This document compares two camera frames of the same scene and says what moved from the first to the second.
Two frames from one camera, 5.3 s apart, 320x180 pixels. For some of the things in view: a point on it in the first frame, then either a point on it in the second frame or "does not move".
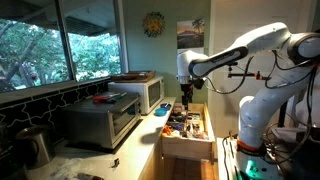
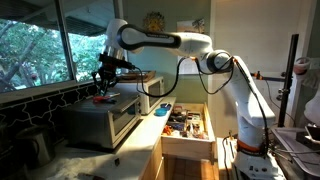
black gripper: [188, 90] to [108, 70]
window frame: [56, 47] does not move
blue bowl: [160, 112] does not move
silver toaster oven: [99, 125] does not move
